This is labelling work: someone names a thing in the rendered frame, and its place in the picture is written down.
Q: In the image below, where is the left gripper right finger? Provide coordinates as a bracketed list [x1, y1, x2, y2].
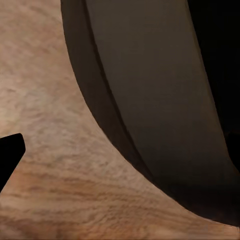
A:
[226, 132, 240, 172]

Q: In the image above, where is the cauldron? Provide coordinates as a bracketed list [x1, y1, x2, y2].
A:
[60, 0, 240, 228]

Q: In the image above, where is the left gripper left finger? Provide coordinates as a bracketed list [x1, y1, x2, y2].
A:
[0, 133, 26, 192]

